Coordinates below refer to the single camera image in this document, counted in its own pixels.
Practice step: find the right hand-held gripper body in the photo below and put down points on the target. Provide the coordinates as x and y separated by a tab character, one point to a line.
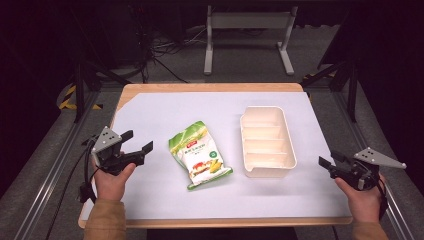
365	166

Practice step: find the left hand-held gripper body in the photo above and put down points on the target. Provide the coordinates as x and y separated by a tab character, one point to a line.
106	140

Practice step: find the green and white snack bag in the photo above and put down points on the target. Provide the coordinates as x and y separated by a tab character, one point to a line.
199	156

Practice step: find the white plastic divided bin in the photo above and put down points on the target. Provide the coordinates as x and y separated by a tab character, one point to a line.
266	143

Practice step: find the person's right hand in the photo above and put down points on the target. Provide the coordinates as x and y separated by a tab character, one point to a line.
363	203

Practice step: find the person's left hand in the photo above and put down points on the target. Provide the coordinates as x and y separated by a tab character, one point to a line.
111	186

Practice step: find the white table mat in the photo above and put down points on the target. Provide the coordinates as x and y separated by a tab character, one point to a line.
160	200

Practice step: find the black metal stand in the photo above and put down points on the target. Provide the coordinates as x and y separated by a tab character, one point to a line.
80	90
351	86

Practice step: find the white metal stand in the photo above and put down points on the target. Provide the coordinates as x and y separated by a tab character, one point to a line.
250	20

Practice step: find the aluminium rail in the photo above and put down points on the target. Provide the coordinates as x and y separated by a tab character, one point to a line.
393	206
50	180

